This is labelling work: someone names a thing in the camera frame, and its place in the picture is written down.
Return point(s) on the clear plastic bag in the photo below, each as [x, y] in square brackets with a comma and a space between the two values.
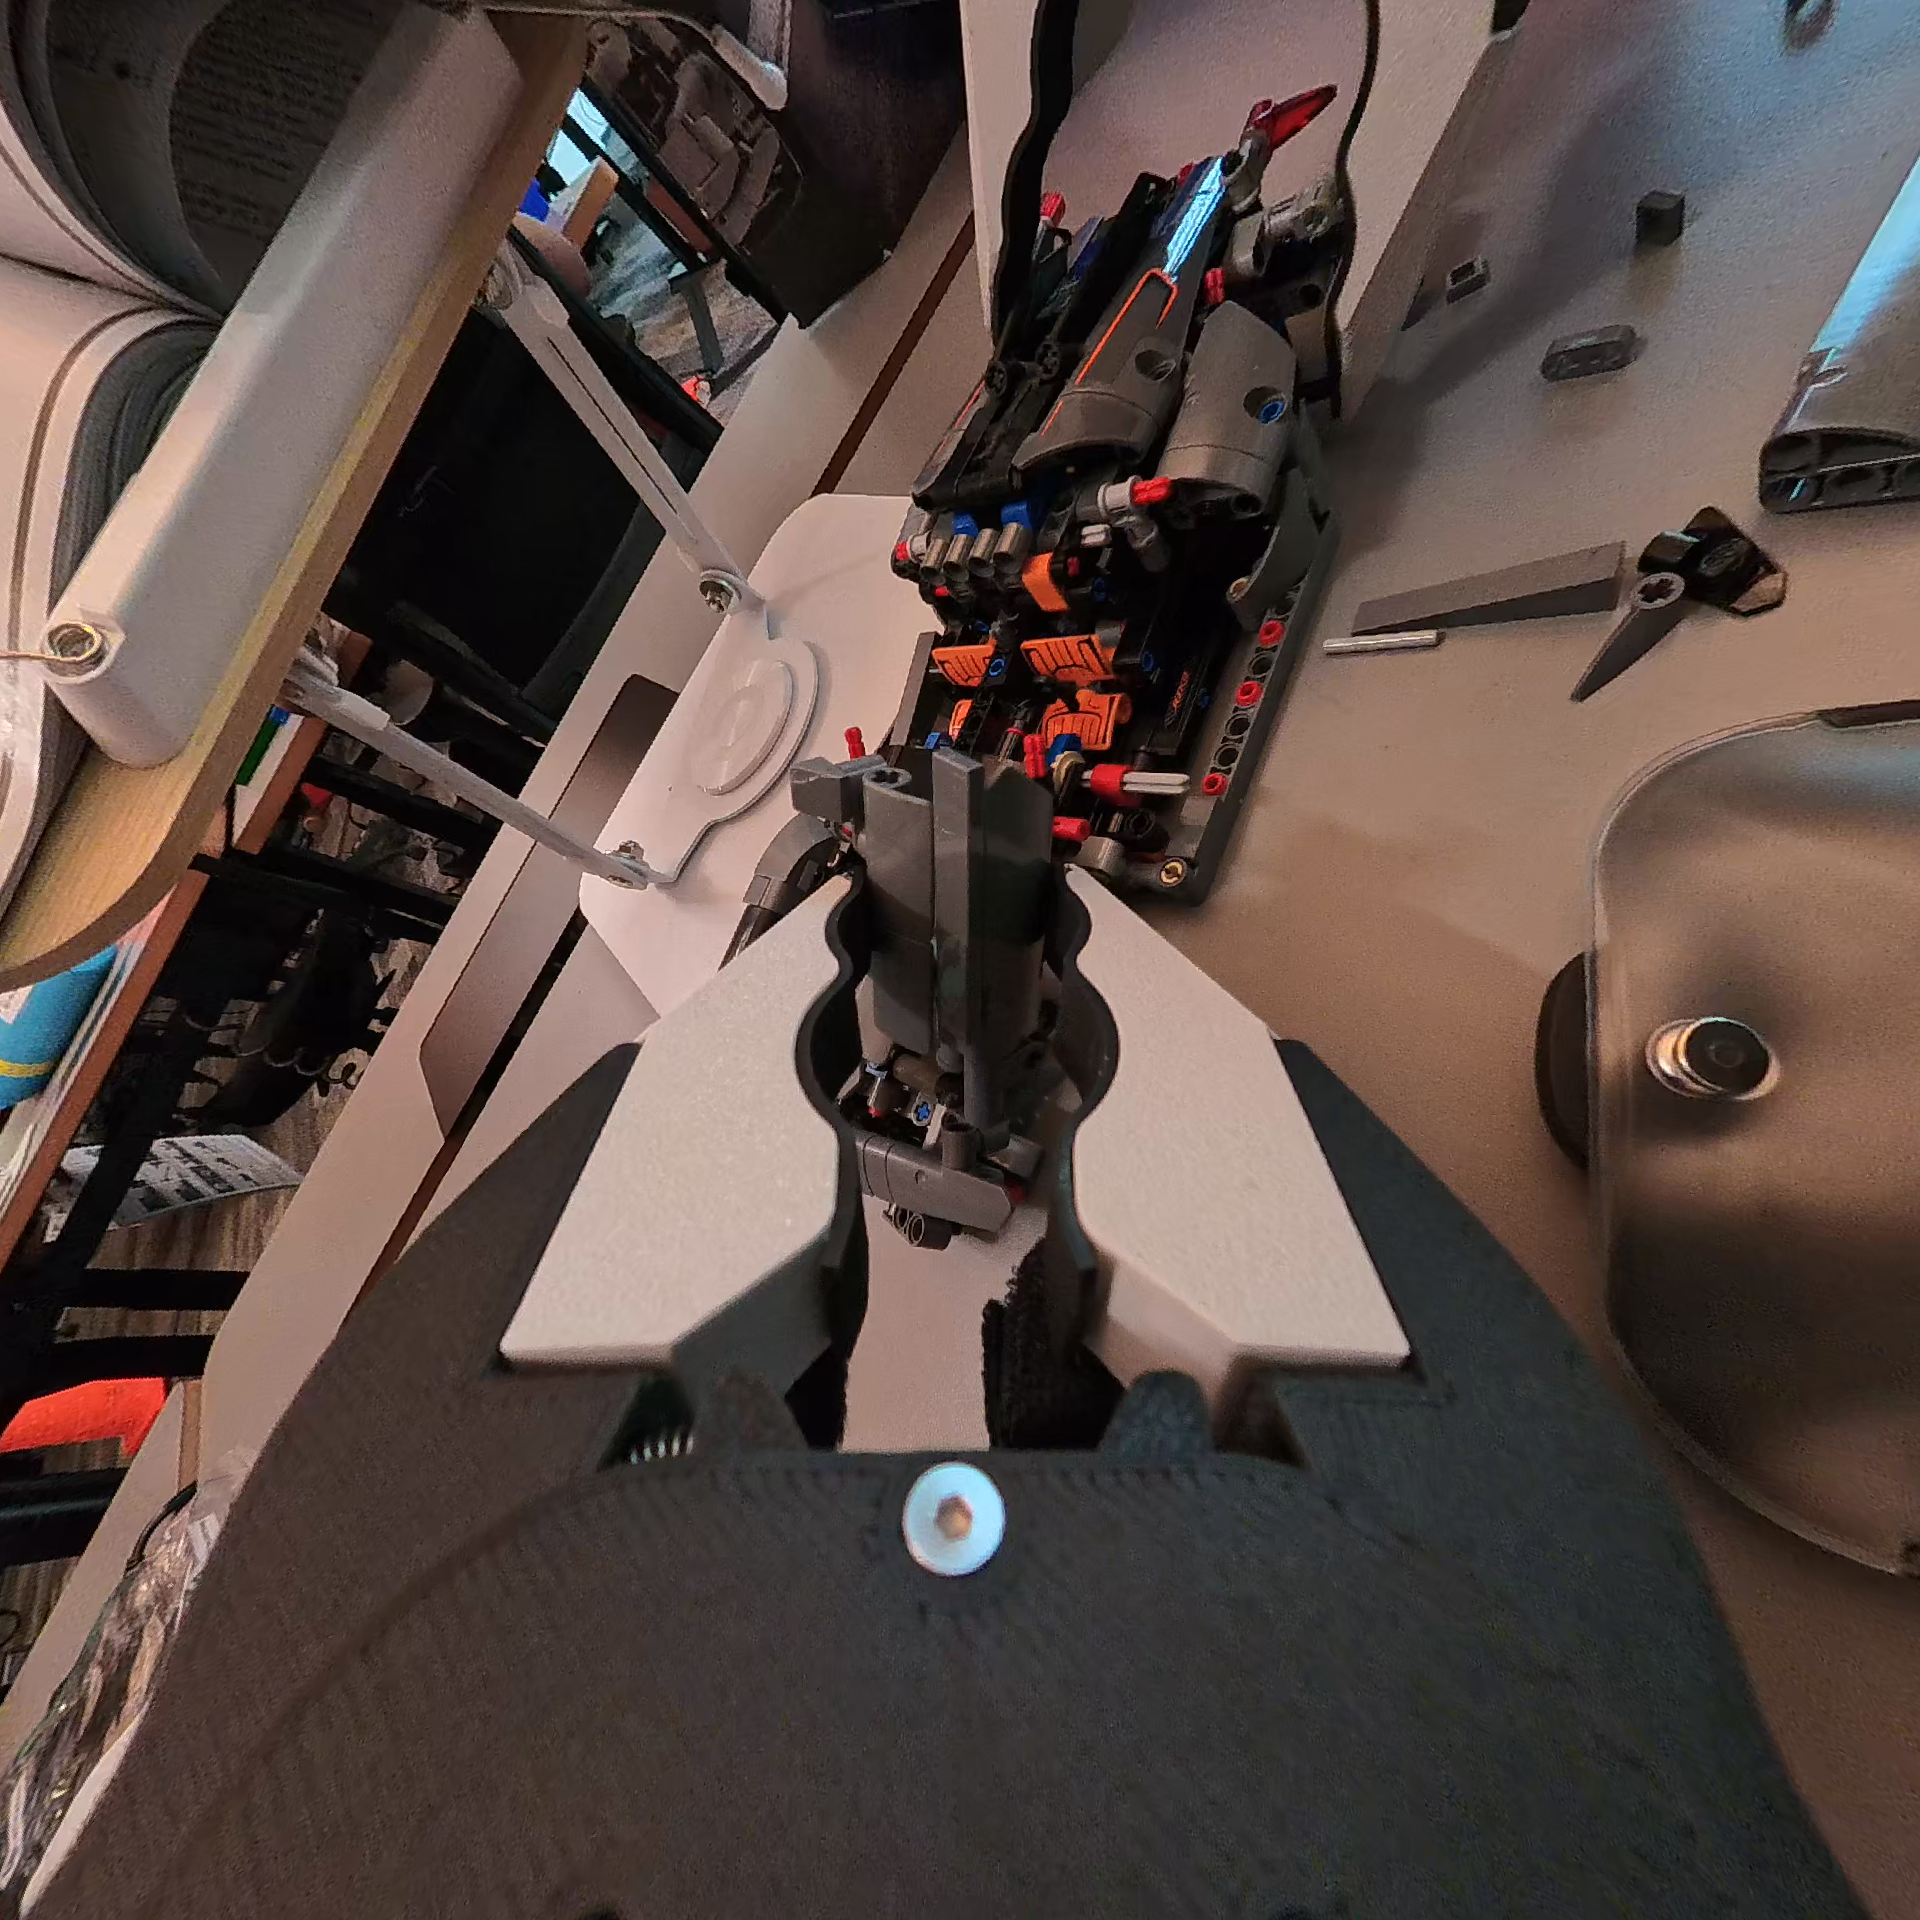
[106, 1652]

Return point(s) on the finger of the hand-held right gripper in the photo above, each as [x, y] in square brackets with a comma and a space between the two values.
[1427, 153]
[992, 88]

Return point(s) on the lego car model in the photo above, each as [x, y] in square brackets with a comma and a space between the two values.
[1111, 402]

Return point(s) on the light grey lego axle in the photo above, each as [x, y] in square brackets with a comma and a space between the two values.
[1377, 643]

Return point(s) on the black lego cube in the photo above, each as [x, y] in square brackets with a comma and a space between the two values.
[1657, 217]

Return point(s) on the green box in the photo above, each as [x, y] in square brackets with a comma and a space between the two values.
[261, 754]

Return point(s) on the printed paper sheet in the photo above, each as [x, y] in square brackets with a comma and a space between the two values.
[196, 1179]

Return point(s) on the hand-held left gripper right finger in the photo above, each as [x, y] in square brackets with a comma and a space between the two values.
[1243, 1198]

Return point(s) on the light blue bottle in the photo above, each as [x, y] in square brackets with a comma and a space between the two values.
[48, 1039]

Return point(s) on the dark oval lego beam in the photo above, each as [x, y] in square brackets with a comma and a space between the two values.
[1592, 351]

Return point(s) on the orange box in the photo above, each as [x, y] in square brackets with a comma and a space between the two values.
[77, 1410]

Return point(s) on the small dark lego plate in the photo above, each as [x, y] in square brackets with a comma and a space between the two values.
[1466, 279]

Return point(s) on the black metal rack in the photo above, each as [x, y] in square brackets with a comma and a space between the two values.
[252, 1050]

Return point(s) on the grey curved lego panel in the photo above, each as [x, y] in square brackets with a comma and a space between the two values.
[1853, 402]

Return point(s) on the wooden shelf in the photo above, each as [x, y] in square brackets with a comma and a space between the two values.
[196, 926]

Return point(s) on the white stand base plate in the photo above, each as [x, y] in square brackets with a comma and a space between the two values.
[825, 565]

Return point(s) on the grey lego side panel assembly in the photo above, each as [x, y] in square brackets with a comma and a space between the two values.
[901, 899]

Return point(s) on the light grey flat lego piece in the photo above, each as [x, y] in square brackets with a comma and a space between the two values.
[1875, 708]

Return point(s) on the white book stand ledge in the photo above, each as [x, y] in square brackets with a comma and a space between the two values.
[271, 416]

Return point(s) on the long grey lego wedge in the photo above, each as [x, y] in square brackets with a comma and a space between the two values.
[1516, 602]

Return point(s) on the clear round disc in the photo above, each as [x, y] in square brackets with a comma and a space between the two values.
[748, 727]

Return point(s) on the black lego pin connector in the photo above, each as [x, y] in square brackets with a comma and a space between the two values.
[1727, 559]

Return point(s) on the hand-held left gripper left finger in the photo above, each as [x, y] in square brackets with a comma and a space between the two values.
[676, 1198]

